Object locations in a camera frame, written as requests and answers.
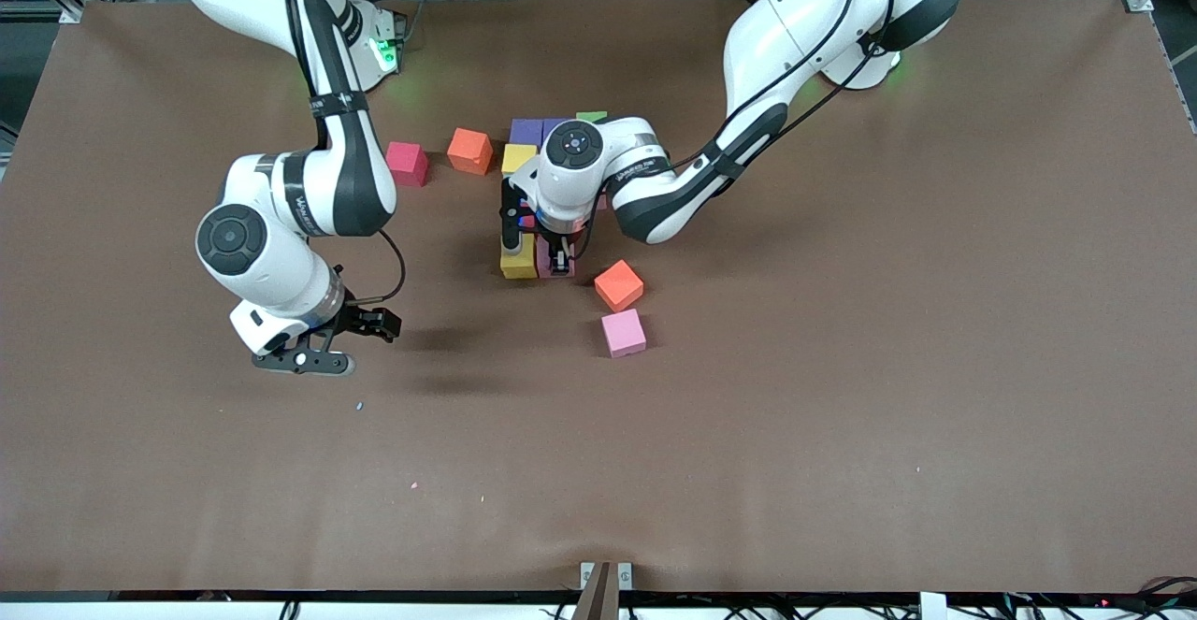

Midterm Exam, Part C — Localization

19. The dented orange foam cube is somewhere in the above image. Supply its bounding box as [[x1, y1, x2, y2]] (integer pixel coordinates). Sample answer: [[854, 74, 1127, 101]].
[[446, 127, 494, 177]]

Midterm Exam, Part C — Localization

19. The aluminium table edge rail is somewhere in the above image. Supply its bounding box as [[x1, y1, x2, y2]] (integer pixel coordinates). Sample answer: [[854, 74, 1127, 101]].
[[1152, 10, 1197, 135]]

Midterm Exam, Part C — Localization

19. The metal table clamp bracket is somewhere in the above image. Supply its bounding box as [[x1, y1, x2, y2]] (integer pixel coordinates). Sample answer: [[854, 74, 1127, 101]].
[[572, 561, 634, 620]]

